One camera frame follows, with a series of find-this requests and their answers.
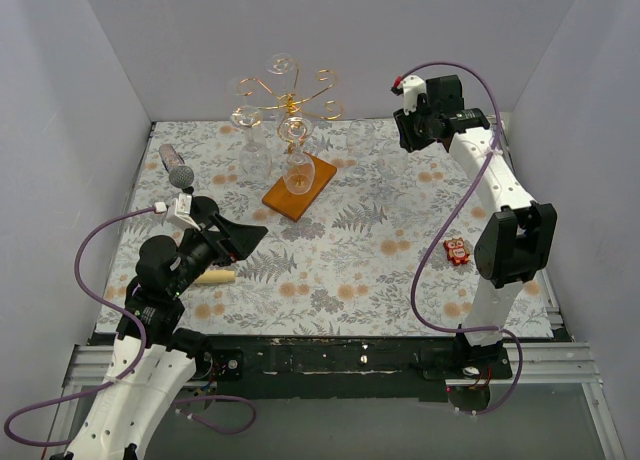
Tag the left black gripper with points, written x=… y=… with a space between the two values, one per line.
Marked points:
x=220 y=235

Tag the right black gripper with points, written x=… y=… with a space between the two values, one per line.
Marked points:
x=405 y=131

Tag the ribbed clear wine glass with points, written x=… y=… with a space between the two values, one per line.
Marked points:
x=255 y=158

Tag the round clear wine glass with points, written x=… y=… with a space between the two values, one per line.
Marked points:
x=244 y=114

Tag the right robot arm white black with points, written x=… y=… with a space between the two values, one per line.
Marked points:
x=516 y=241

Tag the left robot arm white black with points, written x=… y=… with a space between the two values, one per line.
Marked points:
x=152 y=357

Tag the wooden pestle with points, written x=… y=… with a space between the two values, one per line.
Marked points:
x=214 y=277

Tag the microphone on black stand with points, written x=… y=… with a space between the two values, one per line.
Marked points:
x=182 y=177

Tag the floral patterned table mat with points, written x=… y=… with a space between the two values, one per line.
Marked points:
x=353 y=265

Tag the red owl toy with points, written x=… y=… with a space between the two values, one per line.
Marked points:
x=456 y=251

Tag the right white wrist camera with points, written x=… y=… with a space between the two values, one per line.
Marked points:
x=410 y=88

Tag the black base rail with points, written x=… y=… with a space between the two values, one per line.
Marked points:
x=279 y=368

